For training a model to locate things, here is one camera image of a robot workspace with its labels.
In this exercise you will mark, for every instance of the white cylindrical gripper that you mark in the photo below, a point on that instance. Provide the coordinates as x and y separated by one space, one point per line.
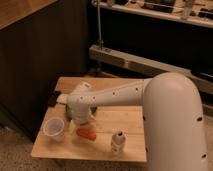
80 116

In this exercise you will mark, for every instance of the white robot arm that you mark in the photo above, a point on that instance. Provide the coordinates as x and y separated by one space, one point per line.
172 117

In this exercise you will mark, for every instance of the translucent plastic cup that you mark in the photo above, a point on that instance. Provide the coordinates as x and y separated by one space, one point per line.
54 128

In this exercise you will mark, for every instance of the green bowl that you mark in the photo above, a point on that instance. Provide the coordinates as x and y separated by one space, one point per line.
69 111

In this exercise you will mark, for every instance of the small wooden table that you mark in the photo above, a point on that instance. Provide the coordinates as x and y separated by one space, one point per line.
108 120

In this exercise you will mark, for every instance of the small white bottle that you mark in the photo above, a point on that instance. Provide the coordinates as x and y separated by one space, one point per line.
118 142

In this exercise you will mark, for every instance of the dark wooden cabinet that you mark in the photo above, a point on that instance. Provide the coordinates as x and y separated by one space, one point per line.
34 53

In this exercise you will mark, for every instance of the metal shelf rack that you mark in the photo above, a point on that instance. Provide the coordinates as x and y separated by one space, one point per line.
139 42

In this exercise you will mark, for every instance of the knife with black handle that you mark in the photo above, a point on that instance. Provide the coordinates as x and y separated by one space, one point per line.
57 97

